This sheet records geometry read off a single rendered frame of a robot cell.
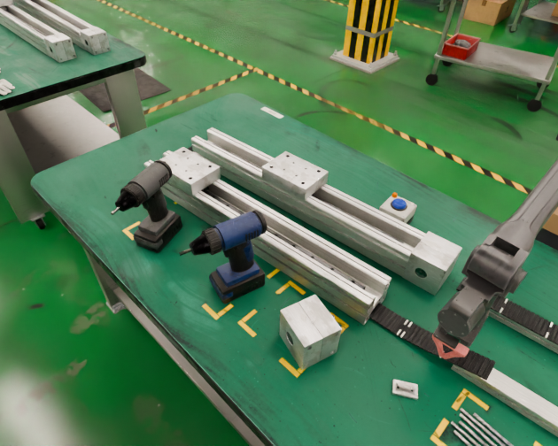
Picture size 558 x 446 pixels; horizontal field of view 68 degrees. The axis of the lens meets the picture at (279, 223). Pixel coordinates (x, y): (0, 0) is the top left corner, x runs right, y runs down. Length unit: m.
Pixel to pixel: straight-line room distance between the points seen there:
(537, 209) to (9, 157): 2.13
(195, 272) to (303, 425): 0.46
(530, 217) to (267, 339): 0.58
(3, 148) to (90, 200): 0.98
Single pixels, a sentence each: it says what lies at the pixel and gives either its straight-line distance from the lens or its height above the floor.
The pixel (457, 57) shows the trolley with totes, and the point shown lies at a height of 0.28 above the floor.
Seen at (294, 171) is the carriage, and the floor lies 0.90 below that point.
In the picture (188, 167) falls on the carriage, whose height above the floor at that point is 0.90.
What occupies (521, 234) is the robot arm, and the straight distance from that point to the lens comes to 0.81.
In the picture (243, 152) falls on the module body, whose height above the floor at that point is 0.85.
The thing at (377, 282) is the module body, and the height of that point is 0.85.
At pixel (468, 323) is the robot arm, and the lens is 0.77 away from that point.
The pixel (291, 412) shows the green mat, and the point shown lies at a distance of 0.90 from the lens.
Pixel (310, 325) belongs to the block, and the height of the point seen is 0.87.
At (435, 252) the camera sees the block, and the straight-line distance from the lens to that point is 1.08.
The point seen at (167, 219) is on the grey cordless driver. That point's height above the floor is 0.84.
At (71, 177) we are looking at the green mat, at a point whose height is 0.78.
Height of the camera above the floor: 1.61
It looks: 43 degrees down
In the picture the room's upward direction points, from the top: 1 degrees clockwise
